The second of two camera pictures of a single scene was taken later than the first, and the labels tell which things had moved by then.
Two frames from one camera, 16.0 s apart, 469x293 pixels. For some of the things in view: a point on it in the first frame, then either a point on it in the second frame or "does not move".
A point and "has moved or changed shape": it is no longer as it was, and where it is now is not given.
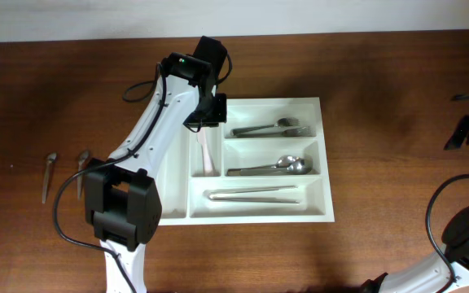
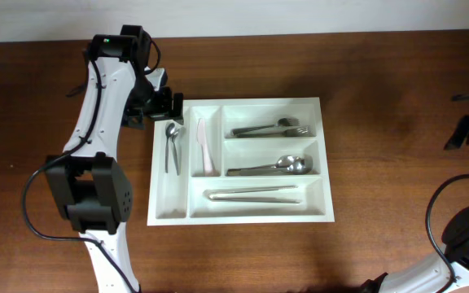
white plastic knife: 208,164 does not move
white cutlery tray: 266,164 does not move
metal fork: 309,131 does not move
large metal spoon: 299,167 does not move
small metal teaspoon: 83,158 has moved or changed shape
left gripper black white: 220,114 → 164,111
